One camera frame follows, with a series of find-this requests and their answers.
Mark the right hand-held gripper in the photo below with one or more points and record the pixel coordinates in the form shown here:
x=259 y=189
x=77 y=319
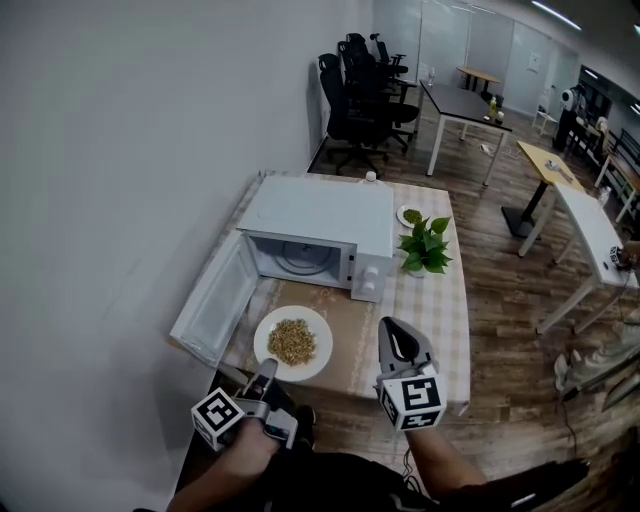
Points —
x=415 y=397

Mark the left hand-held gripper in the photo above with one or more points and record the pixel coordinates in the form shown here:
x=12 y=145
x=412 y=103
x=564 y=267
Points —
x=220 y=417

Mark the golden brown food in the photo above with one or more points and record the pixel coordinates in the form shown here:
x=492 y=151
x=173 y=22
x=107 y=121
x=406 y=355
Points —
x=292 y=342

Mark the large white plate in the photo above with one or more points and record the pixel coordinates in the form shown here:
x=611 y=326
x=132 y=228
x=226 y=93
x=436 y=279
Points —
x=322 y=327

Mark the white microwave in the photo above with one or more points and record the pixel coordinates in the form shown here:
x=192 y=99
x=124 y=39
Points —
x=320 y=210

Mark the person's right forearm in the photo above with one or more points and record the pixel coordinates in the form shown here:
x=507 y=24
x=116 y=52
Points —
x=440 y=460

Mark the person's left forearm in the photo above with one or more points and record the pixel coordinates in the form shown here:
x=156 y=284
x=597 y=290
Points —
x=235 y=465

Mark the glass microwave turntable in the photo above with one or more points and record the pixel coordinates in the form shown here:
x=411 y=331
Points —
x=305 y=257

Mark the checked beige tablecloth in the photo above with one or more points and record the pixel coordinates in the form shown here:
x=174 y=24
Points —
x=425 y=320

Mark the person's black shoe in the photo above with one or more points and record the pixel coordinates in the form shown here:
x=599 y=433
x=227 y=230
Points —
x=306 y=425

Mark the green potted plant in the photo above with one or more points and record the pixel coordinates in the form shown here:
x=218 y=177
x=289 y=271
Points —
x=425 y=245

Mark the small white plate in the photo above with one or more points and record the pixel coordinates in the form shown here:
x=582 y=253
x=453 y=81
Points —
x=400 y=216

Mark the green beans pile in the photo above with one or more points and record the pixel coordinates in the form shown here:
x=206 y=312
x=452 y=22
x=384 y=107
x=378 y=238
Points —
x=412 y=216

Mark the black white-framed chair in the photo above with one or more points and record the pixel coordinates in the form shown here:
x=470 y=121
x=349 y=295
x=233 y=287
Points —
x=550 y=487

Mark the white power strip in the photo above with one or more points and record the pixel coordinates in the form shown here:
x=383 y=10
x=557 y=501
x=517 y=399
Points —
x=485 y=148

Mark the white desk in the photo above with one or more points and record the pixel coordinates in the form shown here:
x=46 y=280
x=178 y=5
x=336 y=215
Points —
x=585 y=225

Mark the grey tool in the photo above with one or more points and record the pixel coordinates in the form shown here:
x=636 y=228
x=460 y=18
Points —
x=555 y=167

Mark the small white cup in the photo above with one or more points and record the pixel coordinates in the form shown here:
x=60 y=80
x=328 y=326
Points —
x=499 y=117

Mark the black office chair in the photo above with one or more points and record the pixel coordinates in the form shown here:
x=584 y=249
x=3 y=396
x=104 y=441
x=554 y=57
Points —
x=357 y=75
x=335 y=105
x=357 y=42
x=382 y=50

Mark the dark-top white-legged table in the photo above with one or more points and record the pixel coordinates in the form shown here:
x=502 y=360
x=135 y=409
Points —
x=460 y=102

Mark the green drink bottle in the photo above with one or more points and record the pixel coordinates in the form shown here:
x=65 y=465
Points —
x=493 y=106

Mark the clear water bottle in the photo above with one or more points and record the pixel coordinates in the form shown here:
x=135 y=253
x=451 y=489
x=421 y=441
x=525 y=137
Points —
x=432 y=77

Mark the wooden-top white-legged table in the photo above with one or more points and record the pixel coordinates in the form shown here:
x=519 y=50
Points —
x=625 y=172

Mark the round wooden table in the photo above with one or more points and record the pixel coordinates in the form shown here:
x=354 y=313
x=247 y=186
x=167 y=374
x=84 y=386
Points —
x=477 y=75

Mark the black metal railing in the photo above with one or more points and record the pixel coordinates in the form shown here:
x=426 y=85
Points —
x=627 y=142

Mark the white paper notice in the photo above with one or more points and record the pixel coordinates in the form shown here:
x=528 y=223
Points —
x=535 y=62

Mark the yellow black-pedestal table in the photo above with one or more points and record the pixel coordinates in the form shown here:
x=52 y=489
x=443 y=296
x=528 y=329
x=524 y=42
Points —
x=535 y=155

